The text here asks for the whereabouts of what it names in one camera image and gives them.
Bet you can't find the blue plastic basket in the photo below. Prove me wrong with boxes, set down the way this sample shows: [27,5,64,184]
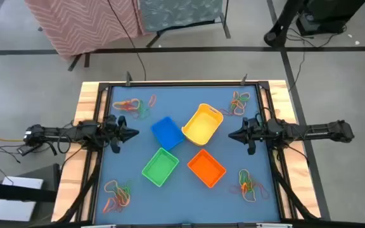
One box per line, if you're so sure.
[150,116,186,151]

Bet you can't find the black floor cable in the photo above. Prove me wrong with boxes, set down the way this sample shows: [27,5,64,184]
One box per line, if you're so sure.
[285,23,348,92]

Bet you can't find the black side cart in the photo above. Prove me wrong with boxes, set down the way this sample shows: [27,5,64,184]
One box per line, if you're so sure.
[0,163,61,228]

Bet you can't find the white flat panel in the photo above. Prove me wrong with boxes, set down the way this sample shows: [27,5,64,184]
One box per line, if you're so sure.
[0,176,44,222]

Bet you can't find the green slotted plastic basket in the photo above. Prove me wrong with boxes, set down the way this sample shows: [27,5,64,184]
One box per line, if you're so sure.
[141,147,180,188]

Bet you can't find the pink zigzag cloth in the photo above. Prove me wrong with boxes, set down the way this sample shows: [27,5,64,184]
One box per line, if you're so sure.
[23,0,147,61]

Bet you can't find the yellow plastic basket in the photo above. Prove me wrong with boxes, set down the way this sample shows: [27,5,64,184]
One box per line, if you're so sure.
[181,103,224,147]

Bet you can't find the orange slotted plastic basket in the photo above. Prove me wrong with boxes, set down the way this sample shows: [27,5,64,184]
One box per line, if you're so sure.
[187,148,227,189]

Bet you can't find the black pole stand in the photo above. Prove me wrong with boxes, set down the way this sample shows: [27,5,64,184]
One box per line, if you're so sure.
[263,0,307,48]

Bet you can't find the black equipment case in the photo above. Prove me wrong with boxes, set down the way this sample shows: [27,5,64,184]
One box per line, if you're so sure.
[295,0,365,36]

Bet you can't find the grey leaf-print cloth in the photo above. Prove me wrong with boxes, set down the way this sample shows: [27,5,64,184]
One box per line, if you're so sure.
[138,0,224,32]

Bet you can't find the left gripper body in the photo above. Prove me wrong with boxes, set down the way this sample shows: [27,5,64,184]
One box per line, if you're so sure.
[105,114,129,155]

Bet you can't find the thin hanging cable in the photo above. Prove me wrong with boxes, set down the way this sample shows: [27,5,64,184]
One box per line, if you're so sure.
[106,0,148,82]

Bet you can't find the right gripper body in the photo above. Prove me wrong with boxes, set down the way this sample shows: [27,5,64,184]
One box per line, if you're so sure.
[241,116,268,156]

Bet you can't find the black cloth rack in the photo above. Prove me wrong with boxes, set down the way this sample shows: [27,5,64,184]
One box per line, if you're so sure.
[67,52,91,72]
[146,0,232,48]

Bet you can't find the green rubber band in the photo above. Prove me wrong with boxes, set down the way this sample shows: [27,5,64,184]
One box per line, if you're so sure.
[118,183,132,200]
[233,94,247,115]
[133,100,152,120]
[239,175,256,194]

